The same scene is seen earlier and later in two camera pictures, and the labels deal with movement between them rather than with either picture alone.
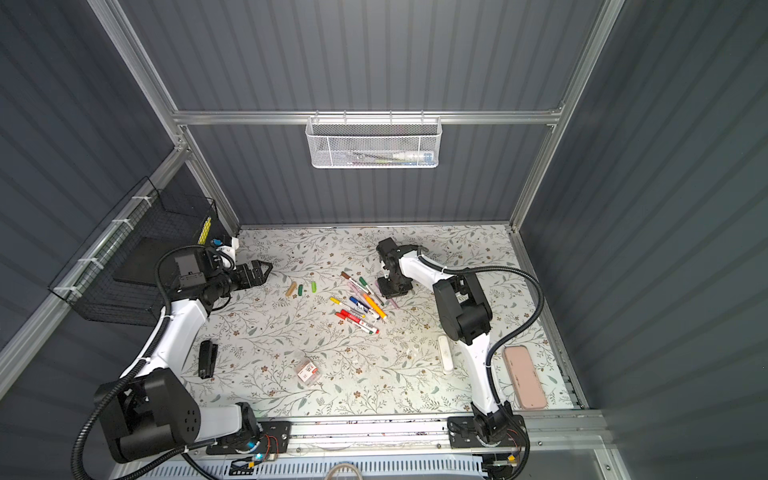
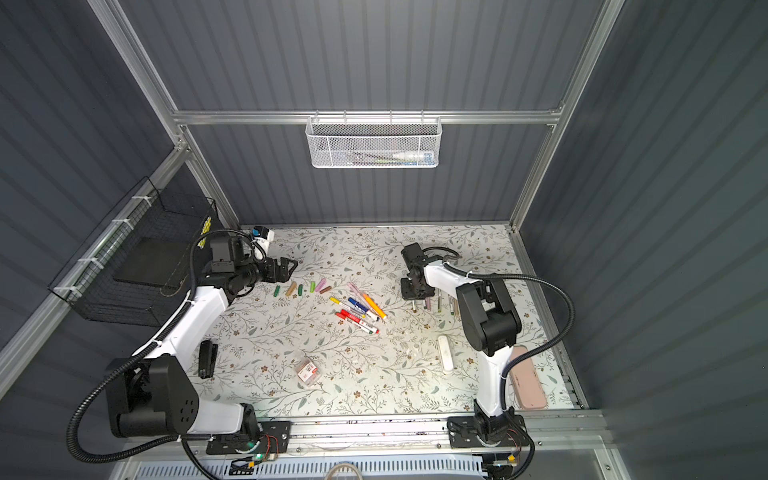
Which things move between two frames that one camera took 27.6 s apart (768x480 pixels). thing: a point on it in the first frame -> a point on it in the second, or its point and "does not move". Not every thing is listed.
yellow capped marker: x=335 y=300 does not move
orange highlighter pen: x=379 y=309 does not move
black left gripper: x=257 y=278 -> x=284 y=271
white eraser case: x=445 y=355 does not move
